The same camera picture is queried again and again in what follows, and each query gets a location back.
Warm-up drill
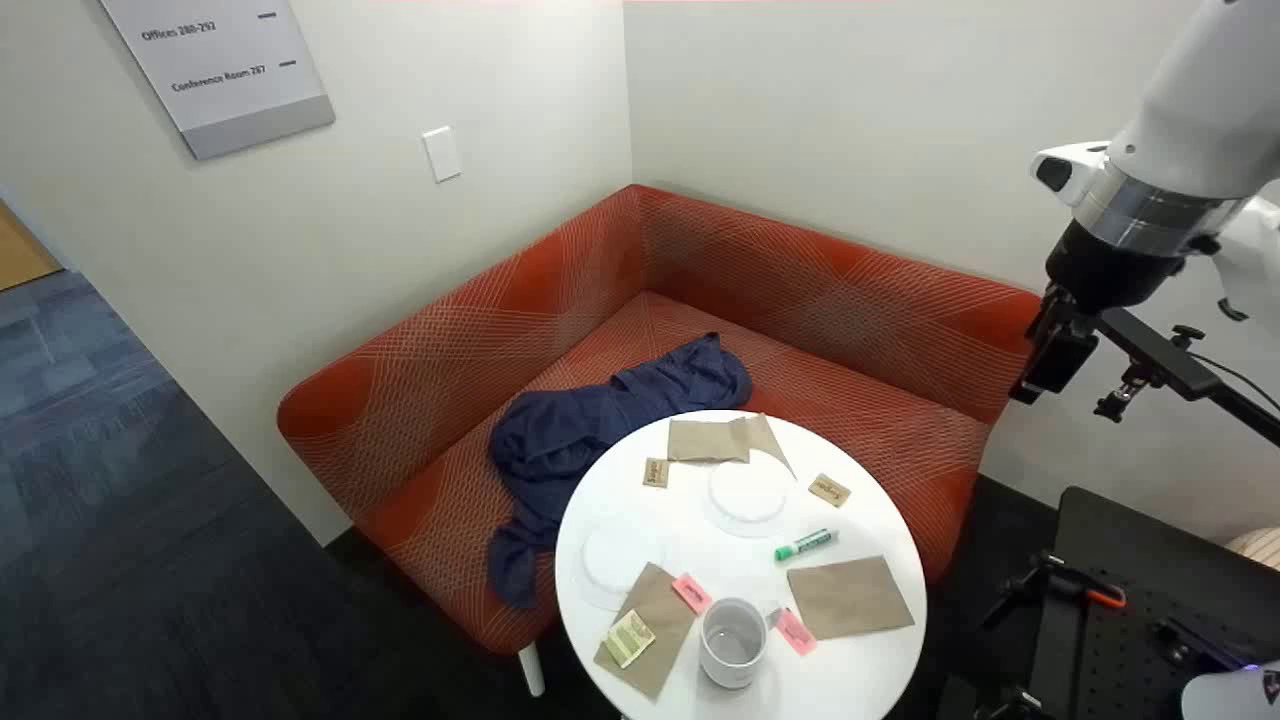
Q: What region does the orange corner sofa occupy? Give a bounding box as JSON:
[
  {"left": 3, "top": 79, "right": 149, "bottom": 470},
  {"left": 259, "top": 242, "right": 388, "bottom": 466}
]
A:
[{"left": 270, "top": 181, "right": 1045, "bottom": 665}]

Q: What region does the black side table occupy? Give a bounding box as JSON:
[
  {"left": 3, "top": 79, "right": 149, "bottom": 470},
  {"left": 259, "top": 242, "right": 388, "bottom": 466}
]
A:
[{"left": 1024, "top": 484, "right": 1280, "bottom": 720}]

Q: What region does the white rounded device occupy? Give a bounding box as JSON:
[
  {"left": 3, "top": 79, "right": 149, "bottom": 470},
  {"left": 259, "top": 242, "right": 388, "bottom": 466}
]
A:
[{"left": 1174, "top": 659, "right": 1280, "bottom": 720}]

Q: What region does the brown paper napkin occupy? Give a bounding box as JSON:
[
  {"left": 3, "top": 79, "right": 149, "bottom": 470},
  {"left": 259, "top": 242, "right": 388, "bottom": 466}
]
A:
[
  {"left": 590, "top": 558, "right": 701, "bottom": 703},
  {"left": 663, "top": 412, "right": 801, "bottom": 478},
  {"left": 783, "top": 553, "right": 919, "bottom": 643}
]

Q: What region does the green marker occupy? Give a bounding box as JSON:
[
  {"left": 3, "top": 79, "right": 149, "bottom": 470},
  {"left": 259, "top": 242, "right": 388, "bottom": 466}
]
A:
[{"left": 772, "top": 522, "right": 839, "bottom": 566}]

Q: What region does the yellow packet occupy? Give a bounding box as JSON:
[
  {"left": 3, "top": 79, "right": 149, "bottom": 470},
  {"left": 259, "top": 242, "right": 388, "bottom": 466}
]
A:
[{"left": 599, "top": 606, "right": 659, "bottom": 672}]

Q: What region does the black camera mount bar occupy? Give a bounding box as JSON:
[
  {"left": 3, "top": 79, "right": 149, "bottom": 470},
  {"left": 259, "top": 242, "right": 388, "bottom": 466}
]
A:
[{"left": 1090, "top": 306, "right": 1280, "bottom": 452}]

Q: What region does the white mug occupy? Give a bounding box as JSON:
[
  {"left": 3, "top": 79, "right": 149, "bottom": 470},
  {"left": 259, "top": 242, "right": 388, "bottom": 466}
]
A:
[{"left": 697, "top": 592, "right": 793, "bottom": 697}]

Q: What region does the wooden door panel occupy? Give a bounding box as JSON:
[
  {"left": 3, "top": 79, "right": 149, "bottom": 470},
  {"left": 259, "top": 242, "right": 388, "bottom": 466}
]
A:
[{"left": 0, "top": 197, "right": 62, "bottom": 294}]

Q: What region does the dark blue cloth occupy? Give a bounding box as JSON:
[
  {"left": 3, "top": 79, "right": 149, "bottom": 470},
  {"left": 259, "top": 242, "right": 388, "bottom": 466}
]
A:
[{"left": 485, "top": 332, "right": 757, "bottom": 611}]

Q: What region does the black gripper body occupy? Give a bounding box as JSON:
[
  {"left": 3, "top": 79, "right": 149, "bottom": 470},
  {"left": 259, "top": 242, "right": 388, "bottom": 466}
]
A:
[{"left": 1040, "top": 214, "right": 1193, "bottom": 322}]

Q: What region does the pink packet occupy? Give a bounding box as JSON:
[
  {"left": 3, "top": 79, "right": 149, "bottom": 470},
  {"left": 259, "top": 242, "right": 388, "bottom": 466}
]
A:
[
  {"left": 766, "top": 605, "right": 818, "bottom": 659},
  {"left": 666, "top": 571, "right": 717, "bottom": 620}
]

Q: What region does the round white table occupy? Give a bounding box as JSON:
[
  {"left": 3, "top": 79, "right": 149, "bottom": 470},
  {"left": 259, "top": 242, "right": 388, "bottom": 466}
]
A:
[{"left": 553, "top": 407, "right": 930, "bottom": 720}]

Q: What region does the orange handled tool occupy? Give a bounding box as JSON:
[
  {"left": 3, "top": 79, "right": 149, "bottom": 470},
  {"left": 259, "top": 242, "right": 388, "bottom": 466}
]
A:
[{"left": 1035, "top": 553, "right": 1133, "bottom": 614}]

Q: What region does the clear round lid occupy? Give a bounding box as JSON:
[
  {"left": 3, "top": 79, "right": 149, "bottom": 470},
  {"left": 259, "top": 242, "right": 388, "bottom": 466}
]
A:
[{"left": 579, "top": 519, "right": 663, "bottom": 594}]

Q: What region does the white sofa leg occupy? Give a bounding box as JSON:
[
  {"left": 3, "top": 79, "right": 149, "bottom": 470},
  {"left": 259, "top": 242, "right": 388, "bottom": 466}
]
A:
[{"left": 515, "top": 640, "right": 553, "bottom": 701}]

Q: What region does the grey wall sign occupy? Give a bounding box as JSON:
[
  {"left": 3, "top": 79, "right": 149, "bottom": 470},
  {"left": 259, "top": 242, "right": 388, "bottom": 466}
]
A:
[{"left": 95, "top": 0, "right": 339, "bottom": 163}]

